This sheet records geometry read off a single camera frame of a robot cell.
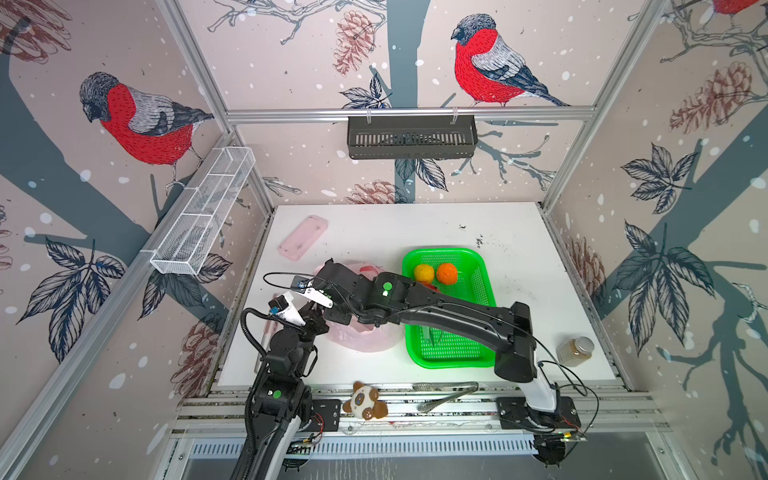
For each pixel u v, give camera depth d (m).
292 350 0.58
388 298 0.48
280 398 0.58
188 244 0.71
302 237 1.12
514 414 0.73
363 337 0.76
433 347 0.80
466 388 0.80
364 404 0.73
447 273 0.94
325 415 0.73
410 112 0.91
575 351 0.75
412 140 1.05
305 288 0.57
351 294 0.50
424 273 0.95
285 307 0.67
